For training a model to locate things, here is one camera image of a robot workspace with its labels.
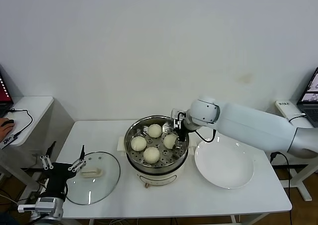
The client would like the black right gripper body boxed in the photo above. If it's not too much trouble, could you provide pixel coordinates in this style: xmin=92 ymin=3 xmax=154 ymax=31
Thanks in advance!
xmin=176 ymin=112 xmax=187 ymax=131

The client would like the thin black laptop cable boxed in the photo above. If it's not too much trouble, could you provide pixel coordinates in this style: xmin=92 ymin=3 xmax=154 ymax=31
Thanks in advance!
xmin=9 ymin=107 xmax=34 ymax=138

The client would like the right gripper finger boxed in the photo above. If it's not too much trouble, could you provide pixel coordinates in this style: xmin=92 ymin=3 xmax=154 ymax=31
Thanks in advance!
xmin=177 ymin=128 xmax=187 ymax=143

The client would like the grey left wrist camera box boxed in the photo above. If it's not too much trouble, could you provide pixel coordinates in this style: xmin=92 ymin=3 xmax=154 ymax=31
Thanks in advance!
xmin=17 ymin=197 xmax=63 ymax=213

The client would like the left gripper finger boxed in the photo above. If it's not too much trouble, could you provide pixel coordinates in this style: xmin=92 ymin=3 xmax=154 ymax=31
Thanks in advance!
xmin=68 ymin=145 xmax=87 ymax=173
xmin=39 ymin=141 xmax=57 ymax=170

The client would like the metal bowl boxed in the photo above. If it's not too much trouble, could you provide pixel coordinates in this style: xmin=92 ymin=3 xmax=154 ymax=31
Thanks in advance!
xmin=124 ymin=115 xmax=191 ymax=173

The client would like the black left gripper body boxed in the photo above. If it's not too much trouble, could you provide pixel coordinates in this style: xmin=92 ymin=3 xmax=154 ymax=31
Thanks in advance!
xmin=46 ymin=162 xmax=80 ymax=199

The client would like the white round plate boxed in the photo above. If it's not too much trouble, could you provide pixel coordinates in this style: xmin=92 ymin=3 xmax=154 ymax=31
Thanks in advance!
xmin=194 ymin=137 xmax=255 ymax=190

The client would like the round glass pot lid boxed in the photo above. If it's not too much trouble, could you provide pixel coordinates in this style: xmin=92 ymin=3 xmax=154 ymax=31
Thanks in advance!
xmin=66 ymin=151 xmax=121 ymax=206

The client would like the white side table with label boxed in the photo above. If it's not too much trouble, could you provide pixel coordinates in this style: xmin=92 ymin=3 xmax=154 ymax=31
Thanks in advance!
xmin=275 ymin=100 xmax=318 ymax=203

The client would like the white flat cable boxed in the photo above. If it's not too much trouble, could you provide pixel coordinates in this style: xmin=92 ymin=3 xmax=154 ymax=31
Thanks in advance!
xmin=288 ymin=113 xmax=307 ymax=123

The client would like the white side table with mouse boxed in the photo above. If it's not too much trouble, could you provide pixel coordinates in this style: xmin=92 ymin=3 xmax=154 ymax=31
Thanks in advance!
xmin=0 ymin=95 xmax=55 ymax=192

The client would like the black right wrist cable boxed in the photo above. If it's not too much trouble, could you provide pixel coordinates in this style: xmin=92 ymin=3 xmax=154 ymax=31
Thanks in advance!
xmin=195 ymin=129 xmax=217 ymax=144

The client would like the bare person hand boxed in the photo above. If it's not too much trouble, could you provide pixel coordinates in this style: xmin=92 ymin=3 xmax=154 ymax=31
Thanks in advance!
xmin=0 ymin=117 xmax=16 ymax=142

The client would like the grey laptop with open windows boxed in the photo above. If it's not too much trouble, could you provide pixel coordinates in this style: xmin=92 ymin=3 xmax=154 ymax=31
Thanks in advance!
xmin=297 ymin=67 xmax=318 ymax=128

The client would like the white steamed baozi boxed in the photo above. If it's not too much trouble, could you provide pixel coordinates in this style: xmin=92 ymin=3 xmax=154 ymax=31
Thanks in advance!
xmin=130 ymin=136 xmax=147 ymax=151
xmin=162 ymin=134 xmax=177 ymax=149
xmin=143 ymin=147 xmax=160 ymax=164
xmin=147 ymin=124 xmax=162 ymax=138

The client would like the laptop with red desktop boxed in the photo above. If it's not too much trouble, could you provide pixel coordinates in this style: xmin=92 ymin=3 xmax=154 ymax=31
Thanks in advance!
xmin=0 ymin=67 xmax=14 ymax=118

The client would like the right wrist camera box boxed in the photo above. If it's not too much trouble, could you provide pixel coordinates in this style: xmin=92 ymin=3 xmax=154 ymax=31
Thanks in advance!
xmin=171 ymin=108 xmax=186 ymax=126

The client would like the black cable with inline adapter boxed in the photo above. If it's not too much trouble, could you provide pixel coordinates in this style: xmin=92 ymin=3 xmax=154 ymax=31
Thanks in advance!
xmin=270 ymin=151 xmax=293 ymax=217

